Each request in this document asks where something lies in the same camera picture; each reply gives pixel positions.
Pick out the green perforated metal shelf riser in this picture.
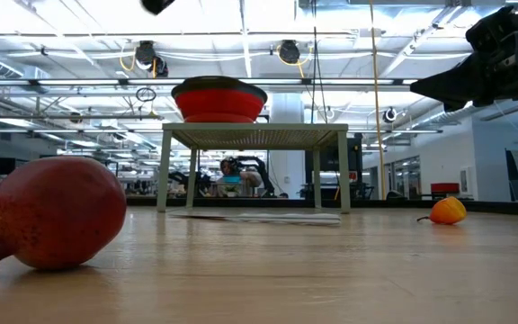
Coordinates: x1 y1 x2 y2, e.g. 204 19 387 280
156 122 352 214

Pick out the black aluminium rig frame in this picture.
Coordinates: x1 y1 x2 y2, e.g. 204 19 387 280
0 196 518 217

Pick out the yellow hanging cord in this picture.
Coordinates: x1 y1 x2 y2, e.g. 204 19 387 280
368 0 387 199

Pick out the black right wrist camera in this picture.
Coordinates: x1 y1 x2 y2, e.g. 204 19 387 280
464 4 518 51

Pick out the dark red pomegranate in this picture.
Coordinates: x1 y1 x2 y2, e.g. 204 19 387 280
0 156 128 280

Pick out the person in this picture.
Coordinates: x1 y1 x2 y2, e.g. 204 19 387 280
216 156 264 198

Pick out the red collapsible bowl grey rim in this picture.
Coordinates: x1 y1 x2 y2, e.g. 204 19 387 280
171 75 269 124

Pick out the red box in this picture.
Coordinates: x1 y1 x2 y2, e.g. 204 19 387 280
430 182 460 195

